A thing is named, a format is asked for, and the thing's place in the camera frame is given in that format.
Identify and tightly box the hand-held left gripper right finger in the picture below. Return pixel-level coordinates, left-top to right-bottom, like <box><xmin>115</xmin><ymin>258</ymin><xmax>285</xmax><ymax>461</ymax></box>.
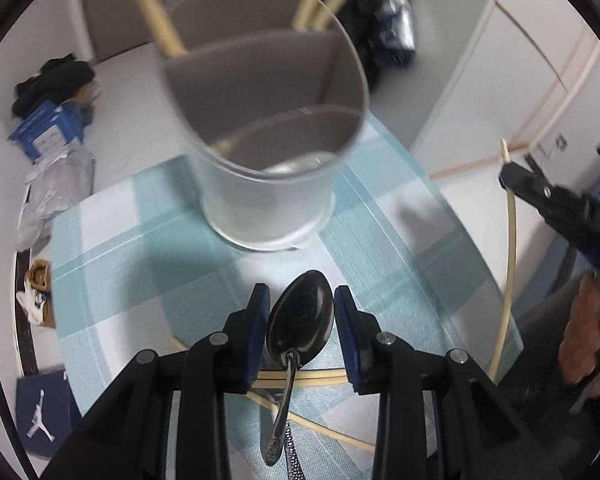
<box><xmin>334</xmin><ymin>285</ymin><xmax>561</xmax><ymax>480</ymax></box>

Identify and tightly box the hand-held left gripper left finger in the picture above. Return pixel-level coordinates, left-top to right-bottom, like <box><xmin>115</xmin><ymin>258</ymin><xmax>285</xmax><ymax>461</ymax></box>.
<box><xmin>40</xmin><ymin>284</ymin><xmax>271</xmax><ymax>480</ymax></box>

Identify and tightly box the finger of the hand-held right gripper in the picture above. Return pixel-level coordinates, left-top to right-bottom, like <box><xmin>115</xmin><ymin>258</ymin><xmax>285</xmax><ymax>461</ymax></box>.
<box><xmin>498</xmin><ymin>161</ymin><xmax>553</xmax><ymax>208</ymax></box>
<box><xmin>526</xmin><ymin>154</ymin><xmax>548</xmax><ymax>186</ymax></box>

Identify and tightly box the pale wooden chopstick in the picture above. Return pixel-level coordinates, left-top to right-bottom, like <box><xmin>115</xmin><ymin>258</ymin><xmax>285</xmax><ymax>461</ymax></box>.
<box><xmin>487</xmin><ymin>139</ymin><xmax>520</xmax><ymax>383</ymax></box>

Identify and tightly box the metal fork hammered handle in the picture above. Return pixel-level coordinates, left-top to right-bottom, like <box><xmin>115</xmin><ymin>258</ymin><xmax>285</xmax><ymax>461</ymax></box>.
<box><xmin>282</xmin><ymin>420</ymin><xmax>306</xmax><ymax>480</ymax></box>

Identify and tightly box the grey divided utensil holder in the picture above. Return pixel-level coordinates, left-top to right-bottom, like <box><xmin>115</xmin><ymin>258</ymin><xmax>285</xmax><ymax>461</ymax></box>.
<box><xmin>157</xmin><ymin>0</ymin><xmax>371</xmax><ymax>252</ymax></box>

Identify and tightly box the pile of wooden chopsticks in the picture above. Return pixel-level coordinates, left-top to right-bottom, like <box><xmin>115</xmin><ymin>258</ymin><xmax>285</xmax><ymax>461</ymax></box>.
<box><xmin>121</xmin><ymin>0</ymin><xmax>378</xmax><ymax>453</ymax></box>

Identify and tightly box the person's right hand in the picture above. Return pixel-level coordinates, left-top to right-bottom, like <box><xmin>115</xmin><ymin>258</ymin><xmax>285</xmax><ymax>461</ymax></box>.
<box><xmin>557</xmin><ymin>272</ymin><xmax>600</xmax><ymax>398</ymax></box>

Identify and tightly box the white cabinet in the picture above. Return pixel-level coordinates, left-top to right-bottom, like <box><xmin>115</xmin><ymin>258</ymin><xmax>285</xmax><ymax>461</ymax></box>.
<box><xmin>410</xmin><ymin>0</ymin><xmax>600</xmax><ymax>301</ymax></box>

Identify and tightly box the teal plaid tablecloth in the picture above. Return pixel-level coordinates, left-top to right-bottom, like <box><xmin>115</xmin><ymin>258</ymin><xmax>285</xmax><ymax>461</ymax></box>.
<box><xmin>50</xmin><ymin>110</ymin><xmax>526</xmax><ymax>480</ymax></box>

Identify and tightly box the silver folded umbrella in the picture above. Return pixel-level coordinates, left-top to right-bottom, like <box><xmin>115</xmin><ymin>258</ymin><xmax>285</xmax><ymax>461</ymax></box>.
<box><xmin>375</xmin><ymin>0</ymin><xmax>417</xmax><ymax>67</ymax></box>

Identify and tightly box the navy shoe box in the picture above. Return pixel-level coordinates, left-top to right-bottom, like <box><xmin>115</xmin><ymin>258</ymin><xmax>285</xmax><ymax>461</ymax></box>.
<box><xmin>16</xmin><ymin>371</ymin><xmax>83</xmax><ymax>458</ymax></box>

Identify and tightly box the grey plastic mailer bag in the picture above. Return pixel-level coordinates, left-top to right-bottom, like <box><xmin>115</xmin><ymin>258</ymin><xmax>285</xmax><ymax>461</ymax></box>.
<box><xmin>15</xmin><ymin>152</ymin><xmax>98</xmax><ymax>251</ymax></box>

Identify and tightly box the blue cardboard box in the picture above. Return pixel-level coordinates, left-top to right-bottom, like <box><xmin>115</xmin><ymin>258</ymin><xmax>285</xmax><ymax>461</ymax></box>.
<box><xmin>7</xmin><ymin>101</ymin><xmax>88</xmax><ymax>161</ymax></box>

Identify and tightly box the black clothing pile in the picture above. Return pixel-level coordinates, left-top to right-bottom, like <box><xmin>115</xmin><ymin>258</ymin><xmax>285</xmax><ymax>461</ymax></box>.
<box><xmin>12</xmin><ymin>57</ymin><xmax>98</xmax><ymax>116</ymax></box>

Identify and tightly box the grey door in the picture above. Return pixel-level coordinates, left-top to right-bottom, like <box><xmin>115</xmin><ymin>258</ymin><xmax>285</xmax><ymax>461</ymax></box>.
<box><xmin>77</xmin><ymin>0</ymin><xmax>176</xmax><ymax>63</ymax></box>

